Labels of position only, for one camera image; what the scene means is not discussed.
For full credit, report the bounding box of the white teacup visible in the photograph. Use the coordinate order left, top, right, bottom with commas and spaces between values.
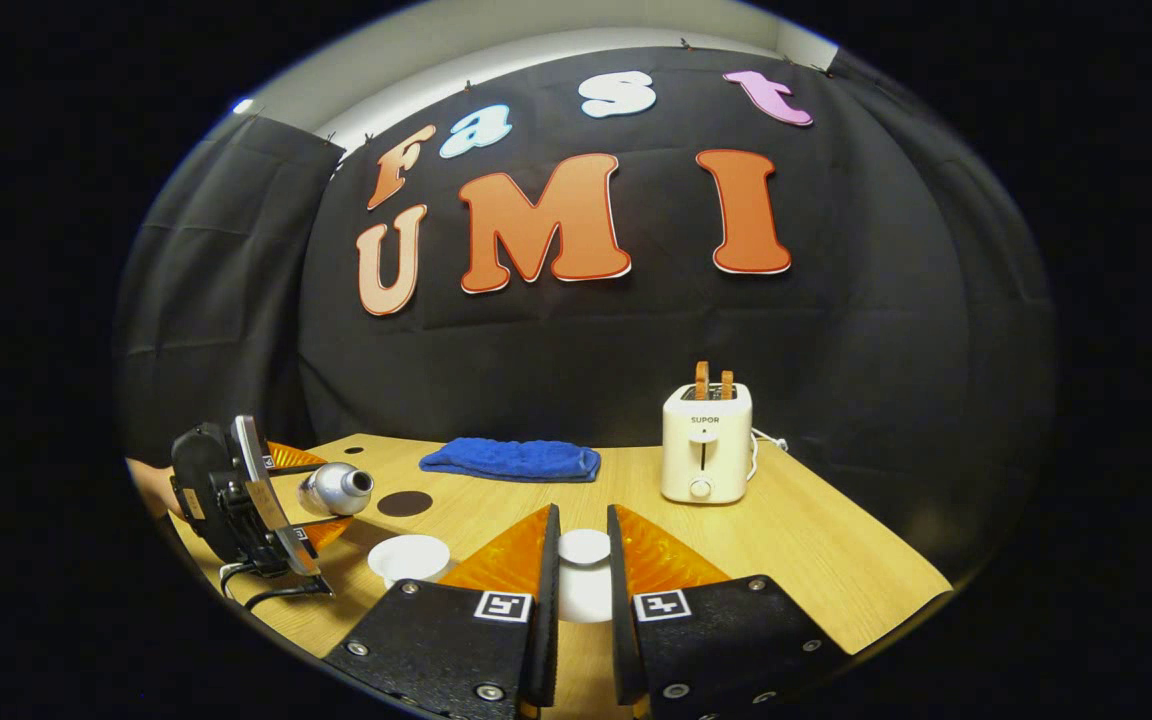
368, 534, 452, 588

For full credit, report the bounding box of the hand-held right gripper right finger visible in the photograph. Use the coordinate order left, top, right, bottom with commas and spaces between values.
607, 503, 852, 720

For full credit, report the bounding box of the cream toaster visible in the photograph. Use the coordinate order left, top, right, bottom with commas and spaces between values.
661, 382, 754, 505

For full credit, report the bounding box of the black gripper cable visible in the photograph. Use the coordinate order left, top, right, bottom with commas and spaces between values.
221, 560, 335, 613

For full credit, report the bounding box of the white toaster cable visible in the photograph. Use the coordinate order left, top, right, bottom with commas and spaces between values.
749, 427, 789, 483

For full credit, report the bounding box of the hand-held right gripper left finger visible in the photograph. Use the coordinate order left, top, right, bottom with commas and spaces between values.
324, 503, 562, 720

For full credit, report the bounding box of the black backdrop cloth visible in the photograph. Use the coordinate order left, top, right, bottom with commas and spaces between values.
116, 45, 1057, 581

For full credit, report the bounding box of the blue towel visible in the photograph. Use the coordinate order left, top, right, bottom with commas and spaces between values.
419, 437, 602, 484

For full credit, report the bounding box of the silver water bottle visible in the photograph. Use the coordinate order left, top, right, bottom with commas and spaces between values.
298, 462, 375, 518

